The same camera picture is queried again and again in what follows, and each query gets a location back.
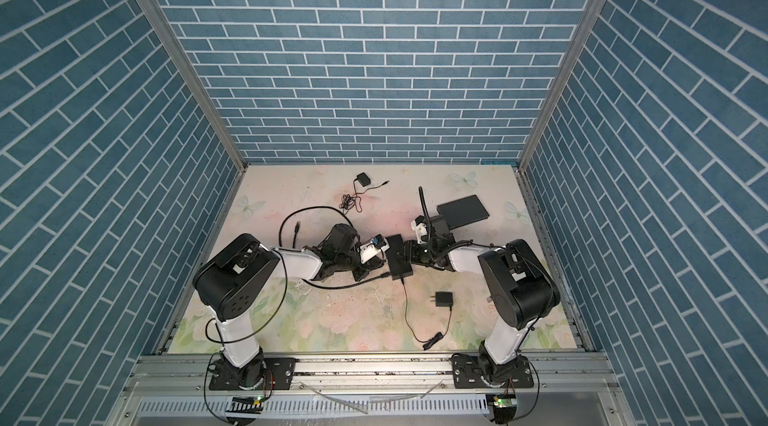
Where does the thick black ethernet cable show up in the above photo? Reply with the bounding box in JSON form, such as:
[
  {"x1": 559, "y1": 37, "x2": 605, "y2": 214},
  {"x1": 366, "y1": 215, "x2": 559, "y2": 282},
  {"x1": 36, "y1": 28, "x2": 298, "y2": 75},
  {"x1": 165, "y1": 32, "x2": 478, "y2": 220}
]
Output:
[{"x1": 277, "y1": 205, "x2": 391, "y2": 291}]

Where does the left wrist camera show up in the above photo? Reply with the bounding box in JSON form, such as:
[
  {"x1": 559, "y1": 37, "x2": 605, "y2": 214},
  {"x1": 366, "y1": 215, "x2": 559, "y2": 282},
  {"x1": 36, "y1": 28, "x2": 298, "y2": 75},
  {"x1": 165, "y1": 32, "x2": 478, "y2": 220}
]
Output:
[{"x1": 359, "y1": 234, "x2": 389, "y2": 264}]

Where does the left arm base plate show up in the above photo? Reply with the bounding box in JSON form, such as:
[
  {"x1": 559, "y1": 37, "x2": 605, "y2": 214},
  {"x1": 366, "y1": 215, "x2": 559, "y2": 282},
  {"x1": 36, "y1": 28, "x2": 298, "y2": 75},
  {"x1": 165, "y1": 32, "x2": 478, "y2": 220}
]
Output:
[{"x1": 207, "y1": 356, "x2": 297, "y2": 392}]

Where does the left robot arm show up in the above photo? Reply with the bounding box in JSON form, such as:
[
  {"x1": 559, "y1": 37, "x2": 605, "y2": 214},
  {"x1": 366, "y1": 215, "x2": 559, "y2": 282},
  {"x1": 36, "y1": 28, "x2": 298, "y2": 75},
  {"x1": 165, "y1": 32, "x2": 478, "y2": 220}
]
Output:
[{"x1": 193, "y1": 224, "x2": 390, "y2": 384}]

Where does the black router box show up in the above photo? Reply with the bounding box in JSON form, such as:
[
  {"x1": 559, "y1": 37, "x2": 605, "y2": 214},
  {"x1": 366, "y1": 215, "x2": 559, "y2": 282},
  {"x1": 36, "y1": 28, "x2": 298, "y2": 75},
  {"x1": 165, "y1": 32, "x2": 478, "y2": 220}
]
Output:
[{"x1": 436, "y1": 195, "x2": 490, "y2": 231}]

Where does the aluminium rail frame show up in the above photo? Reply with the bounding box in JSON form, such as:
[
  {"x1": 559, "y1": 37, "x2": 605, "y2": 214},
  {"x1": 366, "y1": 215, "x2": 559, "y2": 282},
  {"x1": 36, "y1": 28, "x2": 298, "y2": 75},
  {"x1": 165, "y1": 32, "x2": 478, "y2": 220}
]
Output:
[{"x1": 107, "y1": 350, "x2": 633, "y2": 425}]

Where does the black power adapter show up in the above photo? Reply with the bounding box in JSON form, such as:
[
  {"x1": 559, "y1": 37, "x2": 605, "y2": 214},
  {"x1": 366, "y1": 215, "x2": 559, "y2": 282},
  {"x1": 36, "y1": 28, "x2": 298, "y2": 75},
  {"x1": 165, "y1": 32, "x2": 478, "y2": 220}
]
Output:
[
  {"x1": 400, "y1": 279, "x2": 454, "y2": 351},
  {"x1": 339, "y1": 173, "x2": 389, "y2": 213}
]

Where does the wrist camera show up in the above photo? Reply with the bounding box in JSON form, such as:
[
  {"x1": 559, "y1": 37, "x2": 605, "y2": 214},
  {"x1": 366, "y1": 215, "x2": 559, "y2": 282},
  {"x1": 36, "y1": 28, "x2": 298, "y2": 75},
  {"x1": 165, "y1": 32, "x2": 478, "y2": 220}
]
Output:
[
  {"x1": 411, "y1": 215, "x2": 432, "y2": 244},
  {"x1": 359, "y1": 234, "x2": 389, "y2": 264}
]

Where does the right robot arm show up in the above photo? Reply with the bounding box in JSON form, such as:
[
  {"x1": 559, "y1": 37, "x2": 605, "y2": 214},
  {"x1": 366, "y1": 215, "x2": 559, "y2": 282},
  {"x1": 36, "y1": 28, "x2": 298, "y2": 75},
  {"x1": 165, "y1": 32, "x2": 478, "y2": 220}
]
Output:
[{"x1": 393, "y1": 239, "x2": 560, "y2": 369}]

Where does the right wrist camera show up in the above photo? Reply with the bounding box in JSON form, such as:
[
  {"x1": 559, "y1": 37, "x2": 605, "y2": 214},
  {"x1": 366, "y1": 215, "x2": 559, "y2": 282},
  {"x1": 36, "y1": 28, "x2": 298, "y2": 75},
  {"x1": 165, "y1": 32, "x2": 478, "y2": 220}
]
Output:
[{"x1": 411, "y1": 215, "x2": 432, "y2": 244}]

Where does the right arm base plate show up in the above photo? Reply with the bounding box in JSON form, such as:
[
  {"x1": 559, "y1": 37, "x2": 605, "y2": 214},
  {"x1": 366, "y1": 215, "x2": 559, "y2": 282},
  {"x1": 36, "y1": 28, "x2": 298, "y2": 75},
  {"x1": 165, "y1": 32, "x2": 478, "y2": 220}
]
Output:
[{"x1": 450, "y1": 353, "x2": 534, "y2": 389}]

